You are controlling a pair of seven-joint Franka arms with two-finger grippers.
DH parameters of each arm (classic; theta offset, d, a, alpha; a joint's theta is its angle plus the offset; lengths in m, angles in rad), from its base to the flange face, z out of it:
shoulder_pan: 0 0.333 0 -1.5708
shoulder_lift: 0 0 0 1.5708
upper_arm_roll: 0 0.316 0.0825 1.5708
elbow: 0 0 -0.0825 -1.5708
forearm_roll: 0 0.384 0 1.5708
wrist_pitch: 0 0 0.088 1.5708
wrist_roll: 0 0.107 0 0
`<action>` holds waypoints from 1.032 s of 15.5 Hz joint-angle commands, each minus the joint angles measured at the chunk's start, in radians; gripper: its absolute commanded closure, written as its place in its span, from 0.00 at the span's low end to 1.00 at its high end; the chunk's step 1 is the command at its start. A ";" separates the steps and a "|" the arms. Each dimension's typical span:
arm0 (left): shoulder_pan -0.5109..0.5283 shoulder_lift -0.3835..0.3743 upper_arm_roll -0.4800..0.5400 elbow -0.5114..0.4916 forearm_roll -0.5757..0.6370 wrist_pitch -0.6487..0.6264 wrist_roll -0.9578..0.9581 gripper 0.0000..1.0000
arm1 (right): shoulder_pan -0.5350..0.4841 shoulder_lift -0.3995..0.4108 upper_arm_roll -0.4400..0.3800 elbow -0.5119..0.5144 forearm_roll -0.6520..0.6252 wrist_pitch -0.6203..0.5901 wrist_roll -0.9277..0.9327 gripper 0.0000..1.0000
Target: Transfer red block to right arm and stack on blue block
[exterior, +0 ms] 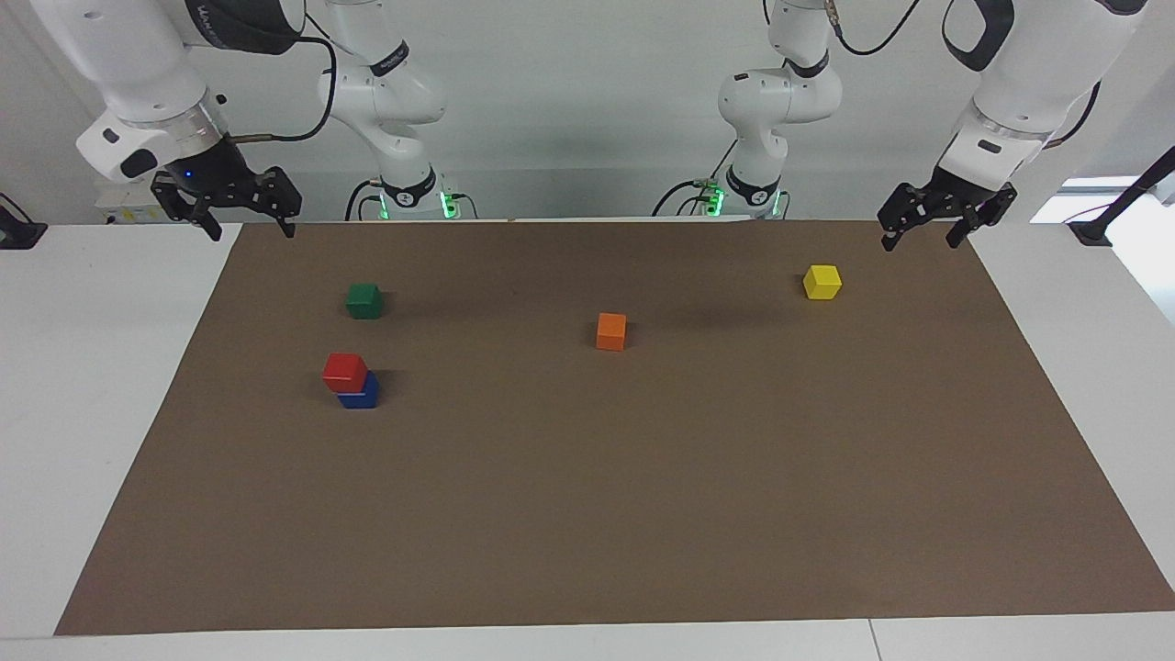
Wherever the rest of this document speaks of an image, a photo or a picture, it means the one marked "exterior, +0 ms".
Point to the black table clamp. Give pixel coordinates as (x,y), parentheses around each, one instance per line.
(18,229)

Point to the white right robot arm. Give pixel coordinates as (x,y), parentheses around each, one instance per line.
(138,64)

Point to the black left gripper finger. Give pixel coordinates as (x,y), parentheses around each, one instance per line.
(904,213)
(990,216)

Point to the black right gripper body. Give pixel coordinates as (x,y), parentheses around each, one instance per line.
(220,179)

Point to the white power strip box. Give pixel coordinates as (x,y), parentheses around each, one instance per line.
(124,209)

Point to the black camera stand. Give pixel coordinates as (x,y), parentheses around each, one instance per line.
(1124,197)

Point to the orange wooden block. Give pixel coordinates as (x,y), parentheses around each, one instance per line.
(610,331)

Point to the red wooden block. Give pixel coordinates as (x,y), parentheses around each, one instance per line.
(344,372)

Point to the brown table mat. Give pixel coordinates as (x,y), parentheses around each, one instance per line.
(643,477)

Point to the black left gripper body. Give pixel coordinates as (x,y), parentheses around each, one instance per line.
(964,195)

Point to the yellow wooden block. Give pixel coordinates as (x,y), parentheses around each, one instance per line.
(822,282)

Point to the blue wooden block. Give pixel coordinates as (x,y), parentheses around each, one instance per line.
(363,397)

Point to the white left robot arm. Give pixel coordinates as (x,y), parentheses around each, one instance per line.
(1037,64)

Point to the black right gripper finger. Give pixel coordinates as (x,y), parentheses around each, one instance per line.
(283,200)
(188,204)

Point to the green wooden block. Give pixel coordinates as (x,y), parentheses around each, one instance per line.
(364,301)

